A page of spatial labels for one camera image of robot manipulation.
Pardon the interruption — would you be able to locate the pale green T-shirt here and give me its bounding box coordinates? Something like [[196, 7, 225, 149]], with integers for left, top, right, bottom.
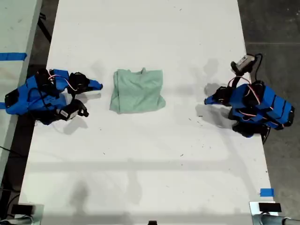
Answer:
[[109, 67, 166, 115]]

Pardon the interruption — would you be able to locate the long blue tape strip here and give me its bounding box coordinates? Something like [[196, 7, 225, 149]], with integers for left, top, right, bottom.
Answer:
[[0, 52, 28, 61]]

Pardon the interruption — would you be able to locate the small black box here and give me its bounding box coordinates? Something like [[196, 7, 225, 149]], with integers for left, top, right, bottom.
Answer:
[[258, 202, 282, 212], [11, 204, 35, 214]]

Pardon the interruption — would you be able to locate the grey blue tube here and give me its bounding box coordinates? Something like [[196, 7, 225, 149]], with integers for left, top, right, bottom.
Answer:
[[252, 213, 300, 225], [0, 215, 33, 225]]

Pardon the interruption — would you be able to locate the black camera stalk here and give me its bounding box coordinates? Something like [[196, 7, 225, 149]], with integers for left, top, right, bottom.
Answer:
[[231, 74, 246, 89]]

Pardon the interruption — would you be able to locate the black camera box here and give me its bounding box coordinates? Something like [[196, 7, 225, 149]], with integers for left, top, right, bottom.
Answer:
[[231, 53, 256, 75], [56, 99, 90, 122]]

